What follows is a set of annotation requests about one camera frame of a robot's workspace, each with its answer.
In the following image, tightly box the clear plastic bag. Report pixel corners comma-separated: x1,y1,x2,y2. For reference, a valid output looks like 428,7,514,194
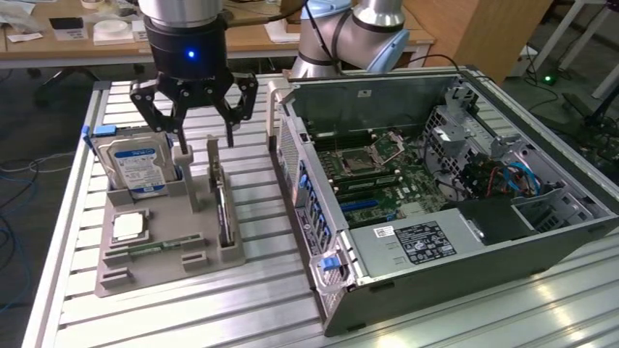
0,0,42,33

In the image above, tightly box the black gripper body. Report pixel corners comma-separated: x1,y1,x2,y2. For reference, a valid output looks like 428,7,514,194
142,16,236,109

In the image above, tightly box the blue expansion slot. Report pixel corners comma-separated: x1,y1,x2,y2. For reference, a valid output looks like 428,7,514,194
338,198,380,212

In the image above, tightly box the green RAM stick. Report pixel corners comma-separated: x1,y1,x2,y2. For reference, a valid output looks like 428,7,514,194
125,234,202,254

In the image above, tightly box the silver CPU chip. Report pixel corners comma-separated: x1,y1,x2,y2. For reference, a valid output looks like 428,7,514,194
110,212,149,241

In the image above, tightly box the black power supply label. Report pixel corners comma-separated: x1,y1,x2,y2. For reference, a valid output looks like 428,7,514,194
393,221,458,265

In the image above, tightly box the white floor cable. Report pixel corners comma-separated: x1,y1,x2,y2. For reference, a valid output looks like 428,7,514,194
0,154,73,173

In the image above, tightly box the grey parts rack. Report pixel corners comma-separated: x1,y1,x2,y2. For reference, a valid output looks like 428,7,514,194
93,144,246,299

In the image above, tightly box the hard disk with blue carrier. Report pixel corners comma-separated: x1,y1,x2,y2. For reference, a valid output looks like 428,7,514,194
82,123,182,199

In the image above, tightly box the red wire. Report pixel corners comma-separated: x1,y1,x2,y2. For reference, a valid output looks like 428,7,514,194
484,165,501,199

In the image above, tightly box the white box with round dish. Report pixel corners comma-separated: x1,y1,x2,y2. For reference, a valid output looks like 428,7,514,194
90,20,136,46

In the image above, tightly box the metal drive cage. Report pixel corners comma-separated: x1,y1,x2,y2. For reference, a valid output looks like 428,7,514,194
418,104,607,233

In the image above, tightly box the black expansion slot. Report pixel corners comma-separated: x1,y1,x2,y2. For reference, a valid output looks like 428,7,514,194
336,190,385,201

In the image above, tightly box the black wire bundle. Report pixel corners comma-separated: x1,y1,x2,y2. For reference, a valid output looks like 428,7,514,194
424,143,506,200

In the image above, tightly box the black chair base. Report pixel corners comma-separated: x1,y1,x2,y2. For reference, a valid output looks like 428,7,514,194
26,65,145,108

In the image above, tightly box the blue floor cable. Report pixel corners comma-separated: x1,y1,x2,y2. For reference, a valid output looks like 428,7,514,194
0,144,40,312

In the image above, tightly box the plain white box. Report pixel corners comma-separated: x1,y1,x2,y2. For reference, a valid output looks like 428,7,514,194
130,17,152,43

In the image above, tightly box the green motherboard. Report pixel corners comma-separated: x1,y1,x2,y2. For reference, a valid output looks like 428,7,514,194
304,126,465,225

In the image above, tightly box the white box with red dot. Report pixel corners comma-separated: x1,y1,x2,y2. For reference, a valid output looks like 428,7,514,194
514,45,540,79

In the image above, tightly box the grey power supply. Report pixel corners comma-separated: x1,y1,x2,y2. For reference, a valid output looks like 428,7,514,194
346,210,484,287

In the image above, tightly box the white paper stack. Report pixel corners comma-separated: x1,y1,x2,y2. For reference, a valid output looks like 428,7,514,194
262,16,301,44

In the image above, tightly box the white table frame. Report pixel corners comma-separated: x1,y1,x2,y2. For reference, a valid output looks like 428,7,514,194
529,0,619,99

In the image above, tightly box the blue wire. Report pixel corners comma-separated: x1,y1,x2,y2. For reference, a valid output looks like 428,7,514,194
501,162,541,197

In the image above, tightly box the black floor equipment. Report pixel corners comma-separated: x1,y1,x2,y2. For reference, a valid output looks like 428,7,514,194
560,83,619,164

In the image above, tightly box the black cable behind case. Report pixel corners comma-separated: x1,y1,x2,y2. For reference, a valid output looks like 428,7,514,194
405,53,493,83

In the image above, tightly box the white box with black top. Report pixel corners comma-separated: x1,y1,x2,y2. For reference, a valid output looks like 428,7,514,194
48,17,89,41

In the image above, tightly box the graphics card with metal bracket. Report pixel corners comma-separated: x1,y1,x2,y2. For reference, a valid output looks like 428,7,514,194
205,133,232,248

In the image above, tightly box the black camera cable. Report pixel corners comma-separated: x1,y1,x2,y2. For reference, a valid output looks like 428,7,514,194
300,0,342,72

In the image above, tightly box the wooden cabinet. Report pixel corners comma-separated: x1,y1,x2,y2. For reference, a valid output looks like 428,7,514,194
400,0,555,85

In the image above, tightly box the dark grey PC case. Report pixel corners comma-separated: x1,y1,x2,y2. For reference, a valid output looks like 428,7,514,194
264,64,619,339

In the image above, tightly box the CPU socket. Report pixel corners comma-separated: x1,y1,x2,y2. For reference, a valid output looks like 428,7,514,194
336,146,374,175

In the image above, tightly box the metal socket cover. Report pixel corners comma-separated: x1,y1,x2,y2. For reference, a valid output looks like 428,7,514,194
369,131,406,160

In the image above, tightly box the wooden desk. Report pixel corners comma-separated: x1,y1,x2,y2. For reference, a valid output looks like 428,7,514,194
0,0,436,70

